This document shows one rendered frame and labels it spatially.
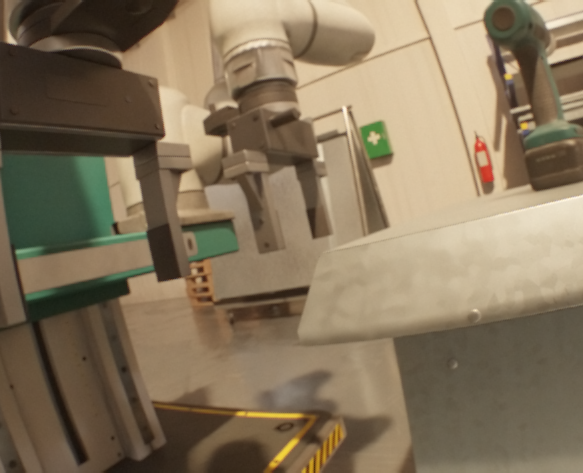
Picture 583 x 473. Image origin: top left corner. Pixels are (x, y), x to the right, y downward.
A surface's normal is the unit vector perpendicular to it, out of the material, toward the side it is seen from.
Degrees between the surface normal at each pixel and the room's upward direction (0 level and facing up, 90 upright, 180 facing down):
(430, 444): 90
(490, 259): 67
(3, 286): 90
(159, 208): 90
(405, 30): 90
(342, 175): 78
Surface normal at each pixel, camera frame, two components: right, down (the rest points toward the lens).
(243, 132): -0.43, 0.11
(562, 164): -0.78, 0.19
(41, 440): 0.88, -0.21
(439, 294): -0.51, -0.27
